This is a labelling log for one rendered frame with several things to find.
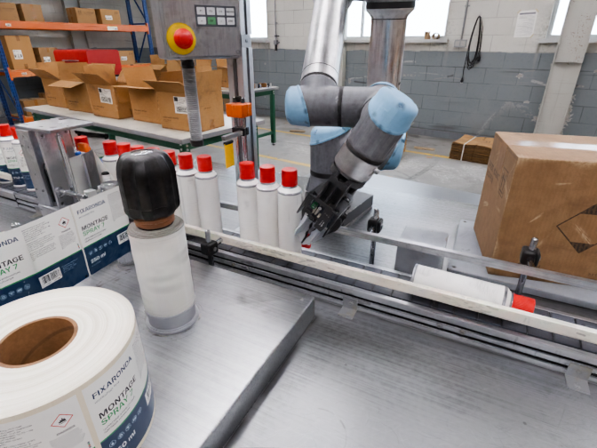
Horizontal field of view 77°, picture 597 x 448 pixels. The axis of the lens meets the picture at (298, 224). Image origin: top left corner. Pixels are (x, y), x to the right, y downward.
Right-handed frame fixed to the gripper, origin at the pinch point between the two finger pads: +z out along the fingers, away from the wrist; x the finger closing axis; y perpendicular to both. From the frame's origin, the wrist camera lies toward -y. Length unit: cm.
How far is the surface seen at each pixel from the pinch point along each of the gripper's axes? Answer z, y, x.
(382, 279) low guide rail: -7.3, 4.8, 17.2
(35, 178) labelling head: 26, 16, -62
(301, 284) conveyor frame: 5.9, 6.1, 5.7
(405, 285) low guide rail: -9.5, 4.8, 21.0
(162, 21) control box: -21, 1, -49
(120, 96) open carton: 110, -139, -194
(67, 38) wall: 327, -453, -652
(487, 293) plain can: -17.3, 2.6, 32.2
